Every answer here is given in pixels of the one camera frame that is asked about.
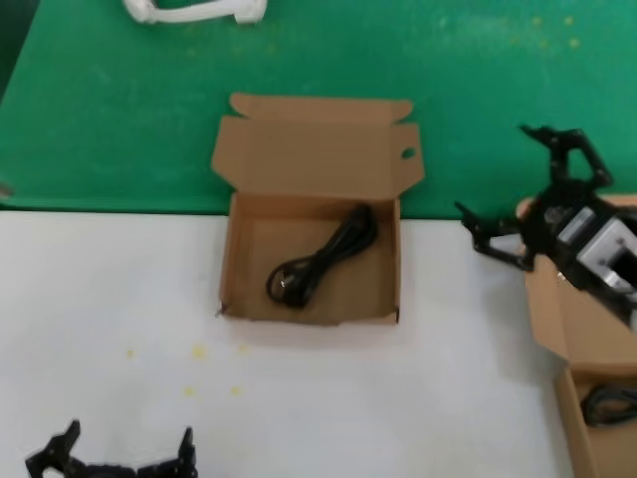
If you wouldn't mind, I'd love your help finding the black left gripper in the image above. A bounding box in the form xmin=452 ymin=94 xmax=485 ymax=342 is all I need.
xmin=24 ymin=419 xmax=197 ymax=478

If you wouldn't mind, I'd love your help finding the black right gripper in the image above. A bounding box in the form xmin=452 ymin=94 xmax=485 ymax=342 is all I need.
xmin=454 ymin=123 xmax=619 ymax=291

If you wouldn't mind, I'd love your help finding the black power cable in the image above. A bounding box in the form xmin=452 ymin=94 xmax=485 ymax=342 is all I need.
xmin=582 ymin=385 xmax=637 ymax=429
xmin=266 ymin=203 xmax=379 ymax=312

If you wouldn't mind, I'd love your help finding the open brown cardboard box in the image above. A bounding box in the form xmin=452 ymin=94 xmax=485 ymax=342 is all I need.
xmin=515 ymin=195 xmax=637 ymax=478

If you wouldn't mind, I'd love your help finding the cardboard box with torn corner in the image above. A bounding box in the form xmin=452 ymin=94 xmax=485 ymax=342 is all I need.
xmin=211 ymin=92 xmax=427 ymax=328

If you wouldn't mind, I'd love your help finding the green table cloth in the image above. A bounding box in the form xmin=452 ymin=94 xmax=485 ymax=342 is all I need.
xmin=0 ymin=0 xmax=637 ymax=223

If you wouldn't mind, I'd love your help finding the white VR headset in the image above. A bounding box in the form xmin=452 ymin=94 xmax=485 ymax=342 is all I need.
xmin=121 ymin=0 xmax=269 ymax=27

